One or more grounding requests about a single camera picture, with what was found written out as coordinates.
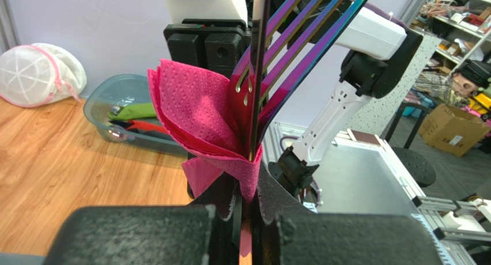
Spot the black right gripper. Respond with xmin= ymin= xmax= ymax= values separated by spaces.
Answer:
xmin=163 ymin=19 xmax=250 ymax=78

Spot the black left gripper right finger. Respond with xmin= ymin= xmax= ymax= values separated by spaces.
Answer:
xmin=251 ymin=164 xmax=441 ymax=264

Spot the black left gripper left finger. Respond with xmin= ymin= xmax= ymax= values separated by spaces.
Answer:
xmin=44 ymin=173 xmax=242 ymax=264

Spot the magenta paper napkin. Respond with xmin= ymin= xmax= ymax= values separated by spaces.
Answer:
xmin=147 ymin=59 xmax=263 ymax=201

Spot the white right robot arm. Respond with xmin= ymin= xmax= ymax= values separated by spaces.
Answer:
xmin=148 ymin=0 xmax=422 ymax=200

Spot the teal plastic tray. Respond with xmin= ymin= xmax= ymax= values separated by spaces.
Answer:
xmin=84 ymin=74 xmax=187 ymax=156

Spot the black round stool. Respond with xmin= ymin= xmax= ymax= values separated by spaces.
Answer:
xmin=385 ymin=101 xmax=436 ymax=188

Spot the white mesh laundry bag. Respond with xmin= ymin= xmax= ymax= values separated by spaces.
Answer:
xmin=1 ymin=43 xmax=87 ymax=108

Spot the cardboard box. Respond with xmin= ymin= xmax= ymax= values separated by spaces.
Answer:
xmin=418 ymin=104 xmax=490 ymax=157

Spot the cluttered storage shelf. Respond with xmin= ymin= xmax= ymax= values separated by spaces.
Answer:
xmin=410 ymin=0 xmax=490 ymax=119

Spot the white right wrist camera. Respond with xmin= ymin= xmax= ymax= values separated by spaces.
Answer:
xmin=164 ymin=0 xmax=248 ymax=24

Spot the green handled utensil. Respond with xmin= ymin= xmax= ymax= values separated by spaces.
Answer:
xmin=107 ymin=103 xmax=157 ymax=120

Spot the red handled utensil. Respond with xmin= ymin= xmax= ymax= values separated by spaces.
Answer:
xmin=124 ymin=120 xmax=168 ymax=134

